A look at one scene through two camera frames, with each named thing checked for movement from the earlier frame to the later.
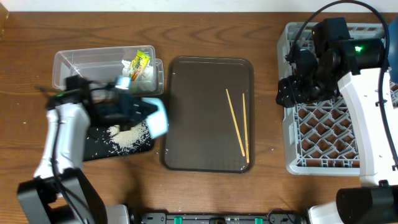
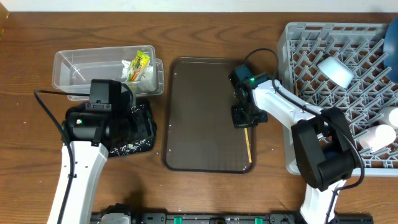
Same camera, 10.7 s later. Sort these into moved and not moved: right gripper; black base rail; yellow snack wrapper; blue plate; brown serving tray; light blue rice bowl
Moved: right gripper; light blue rice bowl
Not moved: brown serving tray; yellow snack wrapper; blue plate; black base rail
